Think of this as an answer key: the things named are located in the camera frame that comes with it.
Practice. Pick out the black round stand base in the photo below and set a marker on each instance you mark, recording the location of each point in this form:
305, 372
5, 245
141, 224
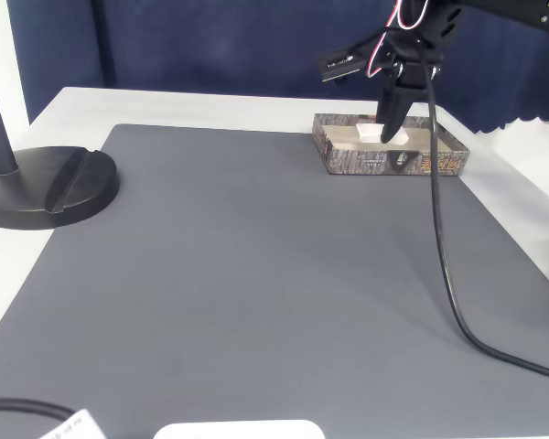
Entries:
36, 187

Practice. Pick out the grey table mat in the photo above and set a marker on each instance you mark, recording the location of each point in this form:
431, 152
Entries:
233, 274

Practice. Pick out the white rectangular block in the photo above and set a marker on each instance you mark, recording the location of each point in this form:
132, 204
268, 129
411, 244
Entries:
368, 131

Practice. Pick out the white rounded device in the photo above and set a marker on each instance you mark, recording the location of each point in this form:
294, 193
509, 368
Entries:
238, 431

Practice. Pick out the white printed label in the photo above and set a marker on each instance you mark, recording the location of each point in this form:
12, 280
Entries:
75, 427

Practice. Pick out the bark-patterned cardboard box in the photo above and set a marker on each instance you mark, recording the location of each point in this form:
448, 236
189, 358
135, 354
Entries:
357, 162

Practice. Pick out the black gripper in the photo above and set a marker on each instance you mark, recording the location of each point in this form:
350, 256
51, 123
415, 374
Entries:
402, 79

